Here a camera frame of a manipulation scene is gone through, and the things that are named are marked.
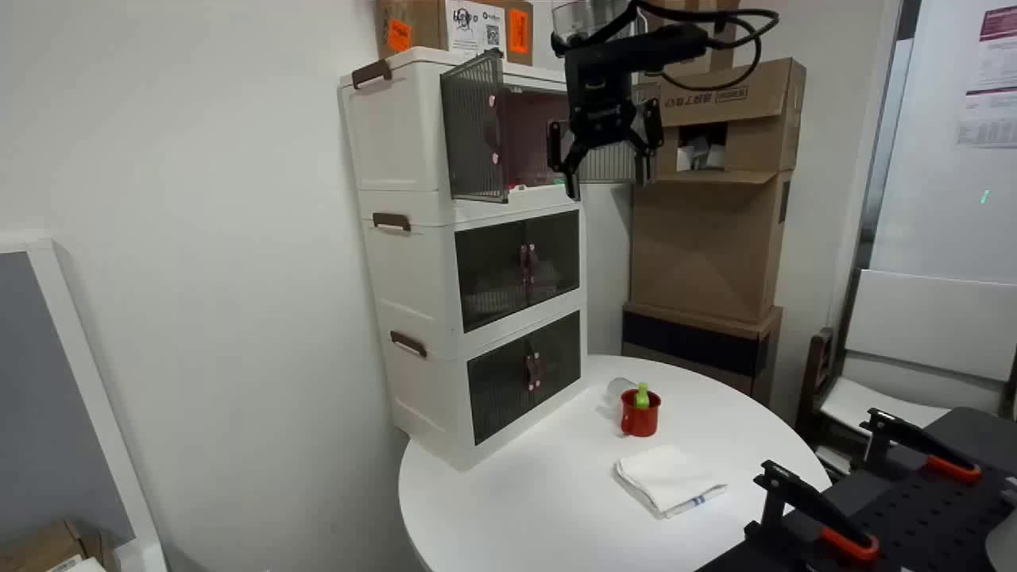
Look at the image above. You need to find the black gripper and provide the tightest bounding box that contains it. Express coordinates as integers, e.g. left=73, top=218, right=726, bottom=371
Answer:
left=548, top=46, right=668, bottom=201

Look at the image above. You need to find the orange cup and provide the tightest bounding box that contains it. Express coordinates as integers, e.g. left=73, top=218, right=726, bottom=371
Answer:
left=618, top=389, right=663, bottom=442

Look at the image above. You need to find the clear plastic cup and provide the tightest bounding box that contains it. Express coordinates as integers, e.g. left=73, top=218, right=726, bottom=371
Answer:
left=604, top=375, right=639, bottom=424

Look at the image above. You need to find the cardboard box with orange stickers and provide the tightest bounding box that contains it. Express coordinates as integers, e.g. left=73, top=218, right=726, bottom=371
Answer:
left=372, top=0, right=538, bottom=71

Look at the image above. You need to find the white three-tier cabinet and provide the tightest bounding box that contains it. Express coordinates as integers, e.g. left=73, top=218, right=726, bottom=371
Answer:
left=337, top=46, right=590, bottom=473

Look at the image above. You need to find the white folded cloth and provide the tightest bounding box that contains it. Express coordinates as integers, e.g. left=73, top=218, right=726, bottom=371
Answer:
left=611, top=442, right=732, bottom=522

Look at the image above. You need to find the white leaning panel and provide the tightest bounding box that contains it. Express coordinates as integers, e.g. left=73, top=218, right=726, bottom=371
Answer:
left=841, top=267, right=1017, bottom=386

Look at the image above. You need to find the paper poster with red header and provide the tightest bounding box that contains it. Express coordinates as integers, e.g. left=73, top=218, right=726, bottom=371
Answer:
left=953, top=0, right=1017, bottom=154

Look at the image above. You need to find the orange black clamp tool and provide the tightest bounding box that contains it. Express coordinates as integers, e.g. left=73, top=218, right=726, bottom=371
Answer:
left=695, top=404, right=1017, bottom=572

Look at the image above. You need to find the flat open cardboard box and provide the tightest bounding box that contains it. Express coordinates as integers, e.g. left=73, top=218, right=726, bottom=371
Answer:
left=0, top=514, right=121, bottom=572

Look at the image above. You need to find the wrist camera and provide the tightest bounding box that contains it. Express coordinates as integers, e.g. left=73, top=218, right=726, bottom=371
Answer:
left=550, top=26, right=712, bottom=76

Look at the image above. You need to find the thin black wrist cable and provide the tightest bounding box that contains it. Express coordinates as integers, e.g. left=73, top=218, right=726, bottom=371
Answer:
left=622, top=0, right=783, bottom=95

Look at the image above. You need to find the brown cabinet side handle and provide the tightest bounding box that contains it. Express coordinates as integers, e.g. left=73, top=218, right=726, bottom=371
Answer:
left=370, top=209, right=415, bottom=238
left=385, top=327, right=431, bottom=361
left=349, top=58, right=399, bottom=91

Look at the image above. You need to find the dark vertical door frame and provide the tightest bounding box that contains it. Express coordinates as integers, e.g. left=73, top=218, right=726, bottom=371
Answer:
left=835, top=0, right=929, bottom=352

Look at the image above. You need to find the black clamp with orange handle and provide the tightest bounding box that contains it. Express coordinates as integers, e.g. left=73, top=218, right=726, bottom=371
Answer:
left=749, top=459, right=884, bottom=565
left=859, top=407, right=988, bottom=488

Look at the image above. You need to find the grey partition with white frame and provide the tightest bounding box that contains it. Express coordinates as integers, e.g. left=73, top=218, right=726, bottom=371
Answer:
left=0, top=236, right=168, bottom=572

